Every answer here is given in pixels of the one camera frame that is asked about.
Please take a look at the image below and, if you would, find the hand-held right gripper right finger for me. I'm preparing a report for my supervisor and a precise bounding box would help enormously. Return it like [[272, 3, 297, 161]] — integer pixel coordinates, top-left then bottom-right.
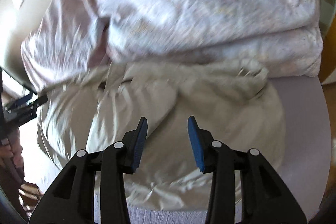
[[187, 115, 307, 224]]

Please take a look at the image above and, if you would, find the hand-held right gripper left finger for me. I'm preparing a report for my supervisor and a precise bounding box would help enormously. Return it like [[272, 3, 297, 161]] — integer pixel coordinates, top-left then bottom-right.
[[28, 117, 148, 224]]

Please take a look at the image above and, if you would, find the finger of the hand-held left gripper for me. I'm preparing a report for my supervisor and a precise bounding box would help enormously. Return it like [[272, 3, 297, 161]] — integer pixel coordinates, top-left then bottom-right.
[[5, 108, 38, 124], [5, 92, 49, 110]]

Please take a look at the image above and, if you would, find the pale green puffer jacket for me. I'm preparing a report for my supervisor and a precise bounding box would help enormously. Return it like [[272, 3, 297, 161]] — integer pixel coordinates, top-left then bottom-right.
[[37, 60, 286, 210]]

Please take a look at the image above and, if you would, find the glass window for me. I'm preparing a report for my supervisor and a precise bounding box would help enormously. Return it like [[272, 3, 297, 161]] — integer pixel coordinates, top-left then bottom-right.
[[0, 66, 37, 98]]

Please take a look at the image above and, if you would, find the bed with lilac sheet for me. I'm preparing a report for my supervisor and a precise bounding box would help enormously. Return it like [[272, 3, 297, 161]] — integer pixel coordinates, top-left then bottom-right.
[[92, 74, 331, 224]]

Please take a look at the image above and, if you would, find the pink floral duvet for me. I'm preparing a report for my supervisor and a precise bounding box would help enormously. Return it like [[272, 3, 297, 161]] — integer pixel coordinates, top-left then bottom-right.
[[21, 0, 323, 90]]

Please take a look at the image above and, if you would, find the wooden wardrobe with glass doors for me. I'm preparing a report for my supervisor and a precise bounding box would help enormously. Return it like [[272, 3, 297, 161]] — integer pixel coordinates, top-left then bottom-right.
[[301, 0, 336, 85]]

